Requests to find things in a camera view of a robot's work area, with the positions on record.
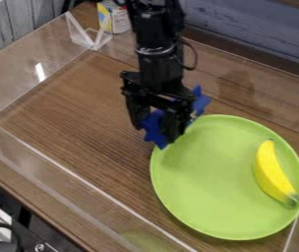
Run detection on black cable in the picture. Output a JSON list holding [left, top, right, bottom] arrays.
[[0, 221, 29, 252]]

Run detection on clear acrylic front barrier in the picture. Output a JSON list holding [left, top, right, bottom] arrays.
[[0, 127, 196, 252]]

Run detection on blue cross-shaped block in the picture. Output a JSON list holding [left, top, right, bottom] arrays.
[[141, 86, 211, 150]]

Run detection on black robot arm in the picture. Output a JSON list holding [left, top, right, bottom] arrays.
[[120, 0, 195, 148]]

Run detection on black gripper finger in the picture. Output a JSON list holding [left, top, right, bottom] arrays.
[[122, 92, 151, 130], [160, 102, 191, 143]]

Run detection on yellow toy banana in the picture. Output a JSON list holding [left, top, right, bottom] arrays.
[[254, 140, 299, 208]]

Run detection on green plate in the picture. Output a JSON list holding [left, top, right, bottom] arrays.
[[149, 114, 299, 240]]

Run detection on white can with label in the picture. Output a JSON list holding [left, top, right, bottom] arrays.
[[97, 0, 130, 34]]

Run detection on clear acrylic corner bracket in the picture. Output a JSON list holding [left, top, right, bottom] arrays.
[[64, 12, 112, 51]]

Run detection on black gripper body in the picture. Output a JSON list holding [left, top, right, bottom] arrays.
[[120, 50, 193, 108]]

